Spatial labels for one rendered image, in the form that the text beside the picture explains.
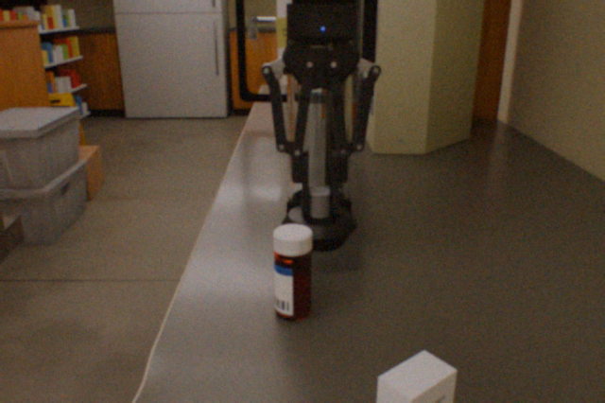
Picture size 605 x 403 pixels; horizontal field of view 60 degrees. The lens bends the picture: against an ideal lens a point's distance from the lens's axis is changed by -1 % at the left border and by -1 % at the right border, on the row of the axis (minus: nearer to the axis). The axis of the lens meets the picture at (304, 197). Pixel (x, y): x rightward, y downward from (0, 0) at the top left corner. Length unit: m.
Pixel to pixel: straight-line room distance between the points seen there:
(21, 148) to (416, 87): 2.32
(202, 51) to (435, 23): 5.07
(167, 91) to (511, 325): 5.80
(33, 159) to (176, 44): 3.35
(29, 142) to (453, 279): 2.61
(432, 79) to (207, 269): 0.67
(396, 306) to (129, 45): 5.81
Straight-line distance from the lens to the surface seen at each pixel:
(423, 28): 1.13
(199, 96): 6.15
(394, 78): 1.12
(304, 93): 0.59
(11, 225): 0.90
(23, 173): 3.12
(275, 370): 0.49
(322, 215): 0.63
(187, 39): 6.10
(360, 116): 0.60
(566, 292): 0.67
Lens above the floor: 1.24
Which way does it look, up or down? 20 degrees down
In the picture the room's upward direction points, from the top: straight up
